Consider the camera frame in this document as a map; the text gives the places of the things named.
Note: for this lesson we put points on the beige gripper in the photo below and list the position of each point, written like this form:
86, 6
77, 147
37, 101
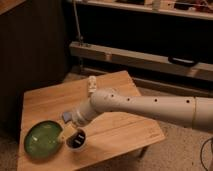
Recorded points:
70, 130

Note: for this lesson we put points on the white ceramic cup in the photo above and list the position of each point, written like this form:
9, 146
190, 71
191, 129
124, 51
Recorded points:
70, 142

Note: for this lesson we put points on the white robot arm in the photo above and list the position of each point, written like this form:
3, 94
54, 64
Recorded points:
190, 112

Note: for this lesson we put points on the green ceramic bowl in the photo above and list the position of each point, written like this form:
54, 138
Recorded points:
41, 141

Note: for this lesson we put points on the blue sponge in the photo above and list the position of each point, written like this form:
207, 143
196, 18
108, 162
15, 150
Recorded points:
67, 116

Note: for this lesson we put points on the wooden side table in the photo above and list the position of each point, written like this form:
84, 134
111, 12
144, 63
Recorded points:
109, 136

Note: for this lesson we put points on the small white figurine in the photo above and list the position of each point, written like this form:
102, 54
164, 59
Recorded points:
92, 84

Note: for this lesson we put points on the metal pole stand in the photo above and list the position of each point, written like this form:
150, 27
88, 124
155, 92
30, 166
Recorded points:
79, 36

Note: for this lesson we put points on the low wooden shelf unit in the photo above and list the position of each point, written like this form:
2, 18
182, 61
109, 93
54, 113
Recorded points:
121, 35

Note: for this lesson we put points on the black handle on shelf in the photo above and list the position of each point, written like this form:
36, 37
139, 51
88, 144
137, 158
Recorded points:
182, 62

